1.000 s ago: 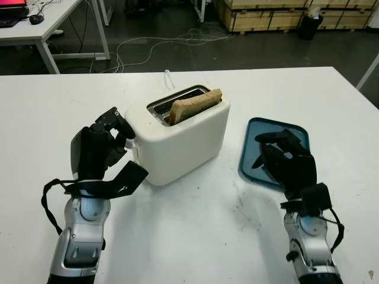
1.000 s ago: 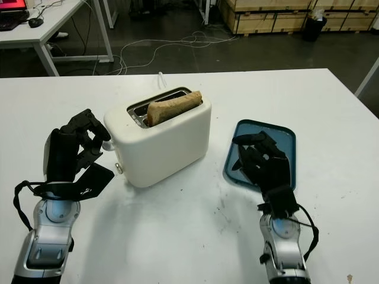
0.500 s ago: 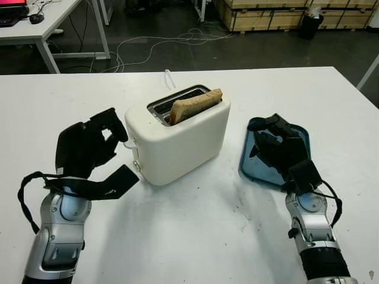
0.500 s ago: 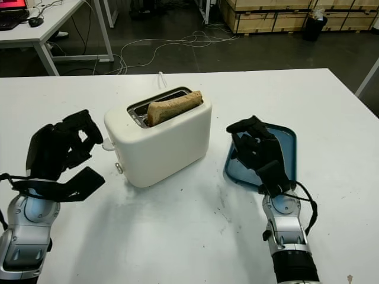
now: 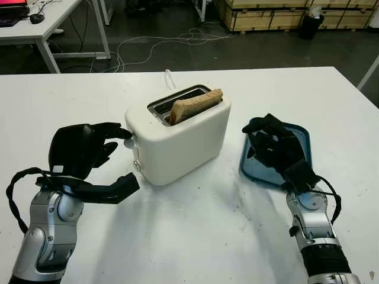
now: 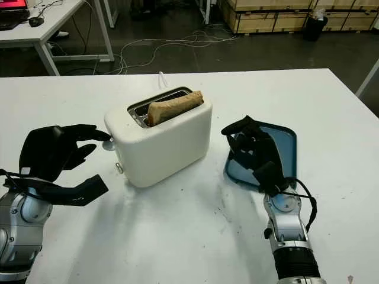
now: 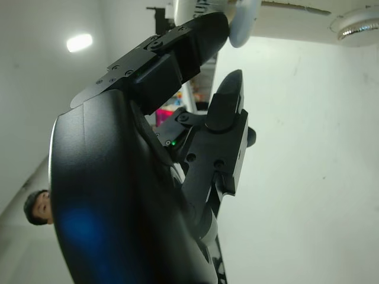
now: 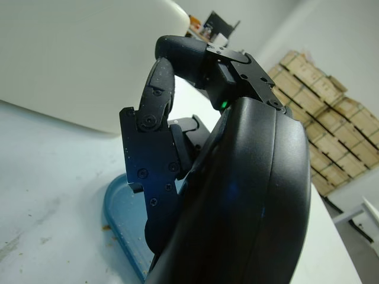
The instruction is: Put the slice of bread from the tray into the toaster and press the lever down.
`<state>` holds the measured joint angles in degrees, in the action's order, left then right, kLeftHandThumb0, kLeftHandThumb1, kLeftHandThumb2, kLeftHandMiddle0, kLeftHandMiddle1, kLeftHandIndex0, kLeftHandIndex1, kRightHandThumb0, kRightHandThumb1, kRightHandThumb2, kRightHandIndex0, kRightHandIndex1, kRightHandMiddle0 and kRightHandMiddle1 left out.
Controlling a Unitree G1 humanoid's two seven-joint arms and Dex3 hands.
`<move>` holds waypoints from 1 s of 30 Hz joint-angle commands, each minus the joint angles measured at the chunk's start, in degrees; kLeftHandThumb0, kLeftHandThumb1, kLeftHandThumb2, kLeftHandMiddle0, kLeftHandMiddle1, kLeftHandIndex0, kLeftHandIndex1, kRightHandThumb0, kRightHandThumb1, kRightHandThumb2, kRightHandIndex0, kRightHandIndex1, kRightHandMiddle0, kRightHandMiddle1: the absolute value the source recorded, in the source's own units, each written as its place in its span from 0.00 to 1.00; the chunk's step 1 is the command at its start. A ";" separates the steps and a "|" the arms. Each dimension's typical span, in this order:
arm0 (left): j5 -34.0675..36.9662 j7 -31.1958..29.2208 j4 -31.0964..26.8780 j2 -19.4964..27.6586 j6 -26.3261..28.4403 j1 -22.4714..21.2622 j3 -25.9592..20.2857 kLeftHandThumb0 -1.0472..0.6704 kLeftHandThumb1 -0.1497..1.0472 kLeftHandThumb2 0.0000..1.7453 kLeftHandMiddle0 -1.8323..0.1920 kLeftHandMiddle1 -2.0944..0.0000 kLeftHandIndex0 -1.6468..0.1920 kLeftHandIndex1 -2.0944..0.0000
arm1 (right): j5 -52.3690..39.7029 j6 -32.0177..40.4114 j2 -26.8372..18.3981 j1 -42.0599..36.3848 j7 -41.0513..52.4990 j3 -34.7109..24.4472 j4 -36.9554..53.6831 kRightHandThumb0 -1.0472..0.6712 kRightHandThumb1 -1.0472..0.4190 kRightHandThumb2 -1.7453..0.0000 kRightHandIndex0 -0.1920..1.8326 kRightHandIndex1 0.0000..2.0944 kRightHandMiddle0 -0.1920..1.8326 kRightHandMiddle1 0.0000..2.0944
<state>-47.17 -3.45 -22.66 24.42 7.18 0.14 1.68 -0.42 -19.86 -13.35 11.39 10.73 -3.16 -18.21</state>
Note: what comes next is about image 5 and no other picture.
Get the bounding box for white toaster power cord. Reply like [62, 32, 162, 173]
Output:
[164, 69, 177, 89]

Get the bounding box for cream white two-slot toaster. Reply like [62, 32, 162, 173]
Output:
[124, 84, 232, 186]

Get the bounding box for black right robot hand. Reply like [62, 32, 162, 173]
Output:
[242, 114, 309, 175]

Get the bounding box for brown bread slice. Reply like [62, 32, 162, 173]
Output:
[169, 88, 224, 125]

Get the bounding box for white floor cables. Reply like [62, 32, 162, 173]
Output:
[111, 28, 235, 73]

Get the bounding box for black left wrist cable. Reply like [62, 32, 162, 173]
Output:
[5, 167, 60, 234]

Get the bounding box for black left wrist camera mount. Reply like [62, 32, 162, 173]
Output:
[73, 172, 140, 205]

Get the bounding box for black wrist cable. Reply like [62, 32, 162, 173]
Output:
[5, 167, 60, 234]
[281, 176, 342, 225]

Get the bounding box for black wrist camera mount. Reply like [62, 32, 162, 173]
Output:
[73, 172, 140, 205]
[282, 160, 320, 192]

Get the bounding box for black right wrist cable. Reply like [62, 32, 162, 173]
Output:
[281, 176, 342, 225]

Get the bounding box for black trash bin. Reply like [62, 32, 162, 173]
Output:
[298, 13, 325, 40]

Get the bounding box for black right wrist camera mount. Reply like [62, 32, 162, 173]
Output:
[282, 160, 320, 192]

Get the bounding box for black laptop with pink screen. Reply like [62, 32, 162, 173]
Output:
[0, 0, 30, 27]

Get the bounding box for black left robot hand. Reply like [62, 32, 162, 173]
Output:
[48, 122, 133, 178]

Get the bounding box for long wooden crate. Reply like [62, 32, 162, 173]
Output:
[217, 0, 310, 33]
[307, 0, 376, 30]

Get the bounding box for white office desk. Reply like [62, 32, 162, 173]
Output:
[0, 0, 113, 75]

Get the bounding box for blue rectangular tray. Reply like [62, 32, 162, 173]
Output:
[238, 118, 311, 186]

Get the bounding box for slanted white table leg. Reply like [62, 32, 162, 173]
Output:
[356, 56, 379, 91]

